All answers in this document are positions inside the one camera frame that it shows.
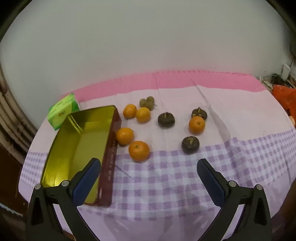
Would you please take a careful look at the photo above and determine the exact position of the brown wooden door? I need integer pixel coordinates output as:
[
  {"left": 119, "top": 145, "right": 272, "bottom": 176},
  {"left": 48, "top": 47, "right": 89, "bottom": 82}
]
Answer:
[{"left": 0, "top": 148, "right": 30, "bottom": 232}]

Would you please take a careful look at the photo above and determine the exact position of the orange plastic bag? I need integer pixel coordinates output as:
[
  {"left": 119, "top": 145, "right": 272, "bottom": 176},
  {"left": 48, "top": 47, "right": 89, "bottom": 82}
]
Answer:
[{"left": 271, "top": 85, "right": 296, "bottom": 116}]

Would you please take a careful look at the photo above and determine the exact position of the pink and purple checked blanket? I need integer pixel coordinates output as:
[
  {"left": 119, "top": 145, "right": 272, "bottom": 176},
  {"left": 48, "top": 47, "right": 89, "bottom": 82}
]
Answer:
[{"left": 20, "top": 70, "right": 296, "bottom": 241}]

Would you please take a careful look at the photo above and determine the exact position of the gold metal tin box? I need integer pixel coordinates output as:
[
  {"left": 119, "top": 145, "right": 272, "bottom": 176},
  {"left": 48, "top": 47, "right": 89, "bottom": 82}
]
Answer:
[{"left": 40, "top": 105, "right": 122, "bottom": 207}]

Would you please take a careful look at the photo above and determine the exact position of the crumpled silver packet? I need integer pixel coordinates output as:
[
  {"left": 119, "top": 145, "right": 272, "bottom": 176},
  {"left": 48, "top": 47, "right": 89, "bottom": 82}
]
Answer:
[{"left": 258, "top": 76, "right": 274, "bottom": 90}]

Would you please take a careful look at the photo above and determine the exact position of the beige patterned curtain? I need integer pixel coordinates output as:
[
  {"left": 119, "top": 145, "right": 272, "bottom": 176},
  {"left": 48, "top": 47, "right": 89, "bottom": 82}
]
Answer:
[{"left": 0, "top": 67, "right": 37, "bottom": 151}]

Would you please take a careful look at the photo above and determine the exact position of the dark brown water chestnut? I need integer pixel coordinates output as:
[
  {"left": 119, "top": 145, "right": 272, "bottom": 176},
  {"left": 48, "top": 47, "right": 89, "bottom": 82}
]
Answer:
[
  {"left": 181, "top": 136, "right": 200, "bottom": 154},
  {"left": 158, "top": 112, "right": 175, "bottom": 128},
  {"left": 191, "top": 108, "right": 208, "bottom": 121}
]

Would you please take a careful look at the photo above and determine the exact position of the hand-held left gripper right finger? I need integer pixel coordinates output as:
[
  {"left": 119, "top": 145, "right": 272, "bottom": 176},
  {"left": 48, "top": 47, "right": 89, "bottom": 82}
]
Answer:
[{"left": 196, "top": 159, "right": 272, "bottom": 241}]

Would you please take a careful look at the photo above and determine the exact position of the orange mandarin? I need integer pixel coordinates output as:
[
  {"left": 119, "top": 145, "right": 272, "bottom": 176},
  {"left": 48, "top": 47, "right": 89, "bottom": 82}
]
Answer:
[
  {"left": 116, "top": 127, "right": 134, "bottom": 146},
  {"left": 122, "top": 104, "right": 137, "bottom": 119},
  {"left": 129, "top": 141, "right": 150, "bottom": 162},
  {"left": 135, "top": 107, "right": 151, "bottom": 123},
  {"left": 188, "top": 116, "right": 206, "bottom": 134}
]

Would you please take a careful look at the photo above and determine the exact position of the green tissue pack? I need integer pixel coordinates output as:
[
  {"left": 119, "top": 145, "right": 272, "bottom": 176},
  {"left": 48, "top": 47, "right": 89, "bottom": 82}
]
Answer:
[{"left": 47, "top": 93, "right": 81, "bottom": 131}]

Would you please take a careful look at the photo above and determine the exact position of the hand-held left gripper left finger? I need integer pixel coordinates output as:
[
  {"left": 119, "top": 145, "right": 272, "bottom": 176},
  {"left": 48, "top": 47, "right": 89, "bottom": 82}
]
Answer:
[{"left": 25, "top": 158, "right": 102, "bottom": 241}]

